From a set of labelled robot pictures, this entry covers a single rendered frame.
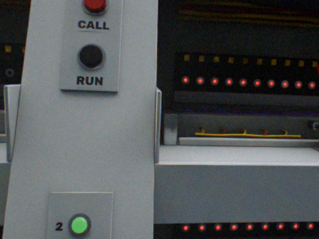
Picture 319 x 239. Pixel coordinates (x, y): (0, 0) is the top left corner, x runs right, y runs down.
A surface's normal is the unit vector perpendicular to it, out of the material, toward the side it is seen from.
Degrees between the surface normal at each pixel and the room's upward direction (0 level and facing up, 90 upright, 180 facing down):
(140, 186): 90
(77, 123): 90
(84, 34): 90
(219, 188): 109
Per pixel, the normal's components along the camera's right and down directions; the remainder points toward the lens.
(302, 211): 0.11, 0.13
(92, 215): 0.11, -0.20
